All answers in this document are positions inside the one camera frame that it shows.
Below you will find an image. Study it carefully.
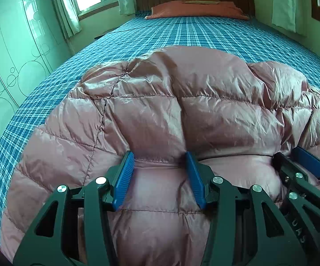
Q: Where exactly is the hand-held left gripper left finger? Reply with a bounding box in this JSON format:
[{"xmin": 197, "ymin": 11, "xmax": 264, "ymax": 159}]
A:
[{"xmin": 13, "ymin": 151, "xmax": 135, "ymax": 266}]

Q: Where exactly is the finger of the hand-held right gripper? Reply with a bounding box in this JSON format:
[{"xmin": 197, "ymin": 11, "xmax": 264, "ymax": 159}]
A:
[
  {"xmin": 292, "ymin": 146, "xmax": 320, "ymax": 180},
  {"xmin": 272, "ymin": 152, "xmax": 320, "ymax": 266}
]

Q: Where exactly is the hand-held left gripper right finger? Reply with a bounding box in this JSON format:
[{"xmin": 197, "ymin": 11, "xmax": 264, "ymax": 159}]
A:
[{"xmin": 185, "ymin": 152, "xmax": 311, "ymax": 266}]

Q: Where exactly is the pink puffer jacket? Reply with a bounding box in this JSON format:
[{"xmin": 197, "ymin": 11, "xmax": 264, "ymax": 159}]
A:
[{"xmin": 0, "ymin": 46, "xmax": 320, "ymax": 266}]

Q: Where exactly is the bed with blue plaid sheet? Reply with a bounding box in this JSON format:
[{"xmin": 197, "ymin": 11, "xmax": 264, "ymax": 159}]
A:
[{"xmin": 0, "ymin": 14, "xmax": 320, "ymax": 239}]

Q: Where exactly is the wardrobe with circle pattern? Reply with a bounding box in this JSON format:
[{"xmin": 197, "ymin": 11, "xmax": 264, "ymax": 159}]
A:
[{"xmin": 0, "ymin": 0, "xmax": 73, "ymax": 217}]

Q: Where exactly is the red-orange pillow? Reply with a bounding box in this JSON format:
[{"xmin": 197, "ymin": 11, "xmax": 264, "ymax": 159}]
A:
[{"xmin": 145, "ymin": 1, "xmax": 250, "ymax": 20}]

